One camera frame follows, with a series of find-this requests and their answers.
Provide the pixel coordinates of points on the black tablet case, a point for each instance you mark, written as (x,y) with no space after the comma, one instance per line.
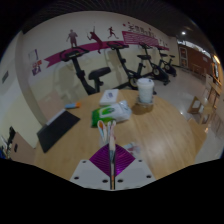
(58,131)

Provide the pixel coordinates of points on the small white tissue box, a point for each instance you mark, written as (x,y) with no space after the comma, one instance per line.
(109,96)

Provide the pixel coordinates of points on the grey wall sign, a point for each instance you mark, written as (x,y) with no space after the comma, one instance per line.
(5,77)

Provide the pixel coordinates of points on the group of wooden chairs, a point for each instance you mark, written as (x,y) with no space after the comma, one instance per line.
(206,106)

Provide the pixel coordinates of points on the blue orange marker pen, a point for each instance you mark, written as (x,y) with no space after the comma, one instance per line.
(72,105)

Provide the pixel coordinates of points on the white paper cup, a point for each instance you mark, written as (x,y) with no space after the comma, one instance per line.
(145,90)

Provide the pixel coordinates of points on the purple red wall poster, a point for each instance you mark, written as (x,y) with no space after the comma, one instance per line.
(36,68)

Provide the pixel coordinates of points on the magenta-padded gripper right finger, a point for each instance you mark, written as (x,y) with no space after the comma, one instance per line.
(135,173)

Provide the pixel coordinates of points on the brown wooden cabinet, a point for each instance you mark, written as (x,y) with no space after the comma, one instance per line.
(196,60)

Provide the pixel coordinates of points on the green white wet wipes pack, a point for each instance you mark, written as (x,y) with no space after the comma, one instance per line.
(111,113)

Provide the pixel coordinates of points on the black exercise bike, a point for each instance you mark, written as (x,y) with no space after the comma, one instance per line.
(128,68)
(168,65)
(155,68)
(80,71)

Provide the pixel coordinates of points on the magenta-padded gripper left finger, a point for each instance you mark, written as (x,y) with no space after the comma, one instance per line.
(88,175)

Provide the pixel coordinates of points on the round ceiling light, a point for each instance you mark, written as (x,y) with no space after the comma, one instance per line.
(183,32)

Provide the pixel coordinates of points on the round wooden coaster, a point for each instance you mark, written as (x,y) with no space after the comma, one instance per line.
(143,108)

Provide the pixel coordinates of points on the white blue wall poster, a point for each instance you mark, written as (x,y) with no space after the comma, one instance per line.
(33,55)

